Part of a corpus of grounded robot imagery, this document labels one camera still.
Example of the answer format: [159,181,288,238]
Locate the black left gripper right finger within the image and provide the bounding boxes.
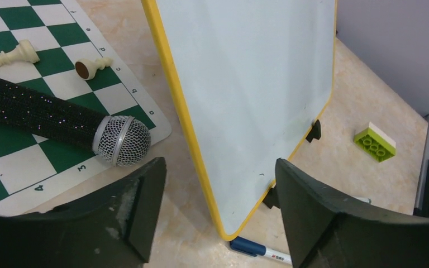
[275,159,429,267]

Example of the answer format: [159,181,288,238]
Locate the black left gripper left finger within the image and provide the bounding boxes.
[0,157,167,267]

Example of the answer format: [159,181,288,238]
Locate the yellow framed whiteboard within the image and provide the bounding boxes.
[142,1,337,241]

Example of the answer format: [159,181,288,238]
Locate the black whiteboard right foot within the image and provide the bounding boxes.
[306,119,322,143]

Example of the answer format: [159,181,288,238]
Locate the green capped marker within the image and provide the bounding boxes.
[356,197,371,204]

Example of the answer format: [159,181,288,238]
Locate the black glitter microphone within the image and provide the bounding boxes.
[0,78,151,166]

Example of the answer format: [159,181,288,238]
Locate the blue capped marker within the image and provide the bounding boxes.
[229,236,292,265]

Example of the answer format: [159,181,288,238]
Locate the green white lego brick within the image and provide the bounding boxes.
[353,122,396,162]

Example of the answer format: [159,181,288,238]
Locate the green white chess mat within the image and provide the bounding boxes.
[0,1,171,216]

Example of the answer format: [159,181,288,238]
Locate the cream chess pawn piece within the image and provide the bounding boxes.
[74,57,113,80]

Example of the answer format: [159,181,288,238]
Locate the cream chess queen piece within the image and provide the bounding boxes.
[0,40,40,67]

